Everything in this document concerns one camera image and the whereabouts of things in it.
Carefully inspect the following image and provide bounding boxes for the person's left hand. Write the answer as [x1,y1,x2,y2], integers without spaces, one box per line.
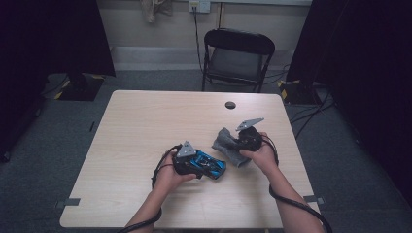
[154,151,197,195]

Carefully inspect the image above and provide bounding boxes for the black floor cables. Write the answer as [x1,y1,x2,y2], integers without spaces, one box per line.
[289,86,337,140]

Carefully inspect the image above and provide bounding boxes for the black stand base yellow tape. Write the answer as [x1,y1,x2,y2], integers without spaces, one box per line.
[53,73,106,102]
[277,79,323,106]

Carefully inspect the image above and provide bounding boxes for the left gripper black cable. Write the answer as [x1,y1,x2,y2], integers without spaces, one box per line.
[117,144,183,233]

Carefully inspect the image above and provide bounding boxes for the white wall socket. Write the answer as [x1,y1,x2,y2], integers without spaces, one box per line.
[189,0,212,14]

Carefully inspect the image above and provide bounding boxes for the grey cloth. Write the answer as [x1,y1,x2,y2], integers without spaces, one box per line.
[211,127,253,169]

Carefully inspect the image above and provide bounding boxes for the blue toy car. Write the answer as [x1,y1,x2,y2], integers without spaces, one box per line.
[190,150,227,181]

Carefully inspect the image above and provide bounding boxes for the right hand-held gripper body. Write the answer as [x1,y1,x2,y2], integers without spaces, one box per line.
[236,117,265,152]

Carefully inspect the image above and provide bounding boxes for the black folding chair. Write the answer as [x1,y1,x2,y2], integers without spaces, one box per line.
[201,27,276,94]

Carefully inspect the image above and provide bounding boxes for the black curtain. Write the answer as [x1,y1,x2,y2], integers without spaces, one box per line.
[0,0,117,163]
[286,0,412,208]

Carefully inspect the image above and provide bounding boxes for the black socket cable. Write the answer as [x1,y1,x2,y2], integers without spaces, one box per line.
[192,6,206,75]

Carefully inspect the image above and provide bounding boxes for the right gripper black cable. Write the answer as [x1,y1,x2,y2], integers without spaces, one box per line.
[261,133,333,233]

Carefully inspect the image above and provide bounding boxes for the grey tape strip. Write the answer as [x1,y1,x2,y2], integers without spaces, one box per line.
[54,197,82,209]
[304,194,326,206]

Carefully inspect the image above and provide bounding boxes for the person's right hand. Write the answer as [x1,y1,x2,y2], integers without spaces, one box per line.
[239,131,280,178]

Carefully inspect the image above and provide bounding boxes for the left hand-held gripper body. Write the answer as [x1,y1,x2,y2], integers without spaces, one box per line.
[173,140,200,176]

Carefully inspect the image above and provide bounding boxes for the beige hanging cloth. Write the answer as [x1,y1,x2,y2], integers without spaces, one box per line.
[139,0,174,24]

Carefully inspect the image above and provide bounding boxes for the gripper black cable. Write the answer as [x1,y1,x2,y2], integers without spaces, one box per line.
[261,133,333,233]
[117,144,183,233]

